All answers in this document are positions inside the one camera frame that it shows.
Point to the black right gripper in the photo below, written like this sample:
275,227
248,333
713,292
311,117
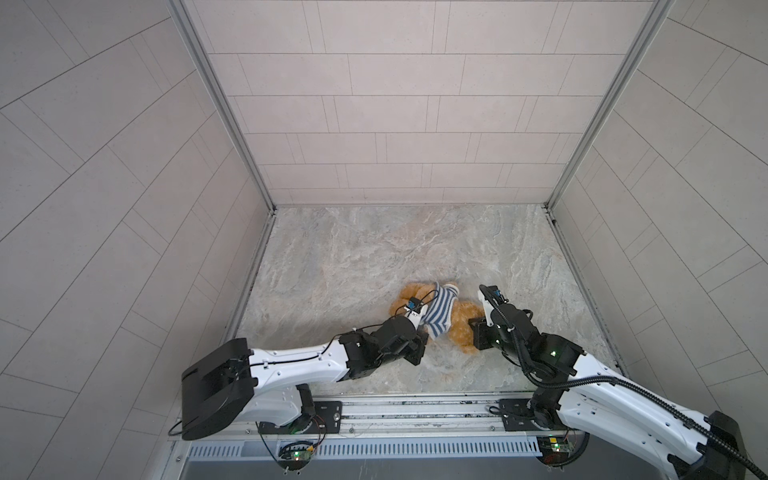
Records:
478,332

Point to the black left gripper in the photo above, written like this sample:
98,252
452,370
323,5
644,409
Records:
418,341

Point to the blue white striped sweater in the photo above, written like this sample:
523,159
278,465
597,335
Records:
436,318

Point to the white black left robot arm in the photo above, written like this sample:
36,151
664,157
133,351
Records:
237,383

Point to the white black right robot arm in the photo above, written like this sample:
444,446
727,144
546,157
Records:
576,391

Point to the right green circuit board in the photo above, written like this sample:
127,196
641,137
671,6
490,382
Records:
554,450

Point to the green circuit board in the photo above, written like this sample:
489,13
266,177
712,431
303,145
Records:
554,450
295,456

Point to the left green circuit board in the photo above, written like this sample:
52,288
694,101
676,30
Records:
295,456

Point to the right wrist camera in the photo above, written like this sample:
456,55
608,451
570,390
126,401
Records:
491,298

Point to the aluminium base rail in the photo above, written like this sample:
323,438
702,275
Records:
396,427

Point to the aluminium right corner post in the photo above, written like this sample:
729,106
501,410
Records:
657,14

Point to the aluminium corner post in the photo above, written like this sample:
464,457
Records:
181,17
657,14

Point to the aluminium left corner post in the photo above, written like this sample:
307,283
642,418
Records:
181,17

